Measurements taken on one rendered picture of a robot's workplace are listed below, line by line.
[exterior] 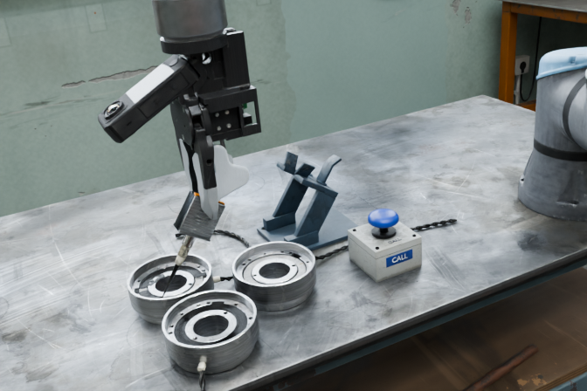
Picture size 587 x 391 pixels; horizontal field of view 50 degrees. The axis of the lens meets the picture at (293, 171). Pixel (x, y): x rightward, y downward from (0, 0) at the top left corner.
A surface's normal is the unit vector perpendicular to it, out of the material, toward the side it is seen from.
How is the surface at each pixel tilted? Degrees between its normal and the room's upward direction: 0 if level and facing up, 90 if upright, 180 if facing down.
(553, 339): 0
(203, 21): 90
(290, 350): 0
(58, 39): 90
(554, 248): 0
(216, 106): 90
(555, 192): 73
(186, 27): 90
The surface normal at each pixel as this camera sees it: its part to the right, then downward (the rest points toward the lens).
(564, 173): -0.57, 0.07
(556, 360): -0.09, -0.91
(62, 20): 0.43, 0.32
